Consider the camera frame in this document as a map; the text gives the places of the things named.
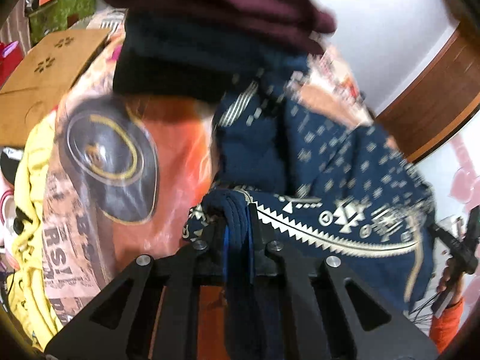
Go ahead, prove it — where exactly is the orange right sleeve forearm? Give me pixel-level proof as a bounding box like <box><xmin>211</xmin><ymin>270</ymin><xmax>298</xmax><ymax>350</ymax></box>
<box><xmin>429</xmin><ymin>297</ymin><xmax>464</xmax><ymax>353</ymax></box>

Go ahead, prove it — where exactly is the yellow cloth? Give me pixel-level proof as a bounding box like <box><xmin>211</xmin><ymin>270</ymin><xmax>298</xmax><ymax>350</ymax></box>
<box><xmin>7</xmin><ymin>111</ymin><xmax>63</xmax><ymax>350</ymax></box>

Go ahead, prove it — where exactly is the cardboard box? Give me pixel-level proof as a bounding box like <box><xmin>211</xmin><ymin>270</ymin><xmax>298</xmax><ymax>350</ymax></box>
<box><xmin>0</xmin><ymin>28</ymin><xmax>110</xmax><ymax>148</ymax></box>

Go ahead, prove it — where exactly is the navy patterned hooded garment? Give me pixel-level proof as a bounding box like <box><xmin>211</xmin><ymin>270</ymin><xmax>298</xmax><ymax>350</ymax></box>
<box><xmin>181</xmin><ymin>53</ymin><xmax>438</xmax><ymax>360</ymax></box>

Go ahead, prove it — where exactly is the brown wooden door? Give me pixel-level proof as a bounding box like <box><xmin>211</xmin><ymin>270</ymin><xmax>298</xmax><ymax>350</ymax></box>
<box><xmin>377</xmin><ymin>9</ymin><xmax>479</xmax><ymax>162</ymax></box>

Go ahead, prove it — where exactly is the person's right hand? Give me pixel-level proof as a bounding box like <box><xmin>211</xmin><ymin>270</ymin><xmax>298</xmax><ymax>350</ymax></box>
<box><xmin>436</xmin><ymin>257</ymin><xmax>467</xmax><ymax>307</ymax></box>

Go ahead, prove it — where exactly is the dark navy folded garment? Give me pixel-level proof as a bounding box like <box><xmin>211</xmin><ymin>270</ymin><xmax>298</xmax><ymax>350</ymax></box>
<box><xmin>113</xmin><ymin>10</ymin><xmax>308</xmax><ymax>103</ymax></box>

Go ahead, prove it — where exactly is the printed orange bed blanket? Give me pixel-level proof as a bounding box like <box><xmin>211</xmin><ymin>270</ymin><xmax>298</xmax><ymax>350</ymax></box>
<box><xmin>39</xmin><ymin>6</ymin><xmax>376</xmax><ymax>360</ymax></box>

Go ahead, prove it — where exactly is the red bag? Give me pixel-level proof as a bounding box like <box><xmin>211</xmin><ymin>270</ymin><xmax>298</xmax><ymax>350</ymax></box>
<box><xmin>0</xmin><ymin>41</ymin><xmax>23</xmax><ymax>86</ymax></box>

